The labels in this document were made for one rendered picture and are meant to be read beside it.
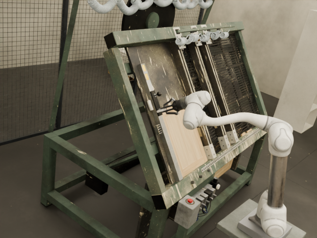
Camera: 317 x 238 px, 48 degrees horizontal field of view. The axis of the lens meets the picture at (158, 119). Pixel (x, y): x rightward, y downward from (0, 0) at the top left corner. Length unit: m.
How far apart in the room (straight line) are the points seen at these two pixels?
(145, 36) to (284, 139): 1.30
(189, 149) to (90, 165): 0.84
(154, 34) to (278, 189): 1.48
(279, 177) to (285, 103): 4.58
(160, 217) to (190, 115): 0.87
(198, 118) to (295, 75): 4.64
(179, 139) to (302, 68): 4.13
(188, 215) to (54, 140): 1.44
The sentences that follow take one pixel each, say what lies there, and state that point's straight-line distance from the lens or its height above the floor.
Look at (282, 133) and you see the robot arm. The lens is 2.26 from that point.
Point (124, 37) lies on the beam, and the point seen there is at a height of 1.87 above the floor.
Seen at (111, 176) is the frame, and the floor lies 0.79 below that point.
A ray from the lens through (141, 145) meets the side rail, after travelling 2.59.
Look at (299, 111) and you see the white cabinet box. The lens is 6.85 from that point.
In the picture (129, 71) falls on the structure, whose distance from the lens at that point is 2.76.
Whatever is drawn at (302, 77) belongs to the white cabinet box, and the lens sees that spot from 6.74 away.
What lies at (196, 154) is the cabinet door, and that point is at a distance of 3.09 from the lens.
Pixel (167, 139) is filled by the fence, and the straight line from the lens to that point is 2.78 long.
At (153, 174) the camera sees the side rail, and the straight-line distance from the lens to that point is 2.62.
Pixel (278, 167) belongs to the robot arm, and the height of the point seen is 1.39.
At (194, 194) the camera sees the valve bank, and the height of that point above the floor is 0.74.
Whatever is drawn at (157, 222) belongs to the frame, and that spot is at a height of 0.65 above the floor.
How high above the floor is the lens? 2.46
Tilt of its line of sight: 24 degrees down
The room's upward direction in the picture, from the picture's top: 11 degrees clockwise
